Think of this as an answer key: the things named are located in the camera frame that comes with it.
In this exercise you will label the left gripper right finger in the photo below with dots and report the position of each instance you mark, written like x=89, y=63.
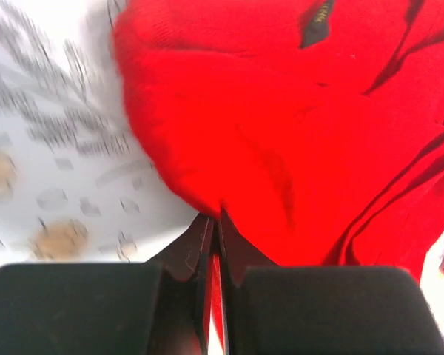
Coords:
x=270, y=309

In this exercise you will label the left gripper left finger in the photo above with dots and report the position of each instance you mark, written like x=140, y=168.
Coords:
x=161, y=306

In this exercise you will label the red t shirt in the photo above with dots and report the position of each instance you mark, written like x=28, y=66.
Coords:
x=317, y=126

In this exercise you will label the floral table mat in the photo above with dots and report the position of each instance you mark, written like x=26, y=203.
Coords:
x=75, y=184

